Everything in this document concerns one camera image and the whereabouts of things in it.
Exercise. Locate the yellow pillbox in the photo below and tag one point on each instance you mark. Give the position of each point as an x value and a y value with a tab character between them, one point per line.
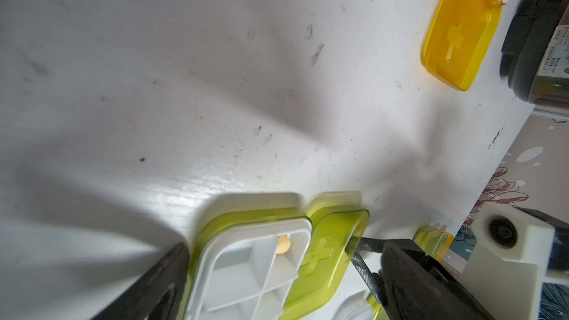
458	39

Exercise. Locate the silver rice cooker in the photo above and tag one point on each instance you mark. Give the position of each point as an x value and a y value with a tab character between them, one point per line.
535	53

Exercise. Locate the green pillbox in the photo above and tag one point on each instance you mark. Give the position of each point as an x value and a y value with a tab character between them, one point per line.
279	263
434	240

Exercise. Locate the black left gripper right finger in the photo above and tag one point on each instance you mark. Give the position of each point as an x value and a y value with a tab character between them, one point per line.
418	287

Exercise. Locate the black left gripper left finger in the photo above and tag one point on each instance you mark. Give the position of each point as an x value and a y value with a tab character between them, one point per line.
158	293

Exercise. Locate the clear white pillbox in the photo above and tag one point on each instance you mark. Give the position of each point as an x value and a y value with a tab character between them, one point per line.
355	307

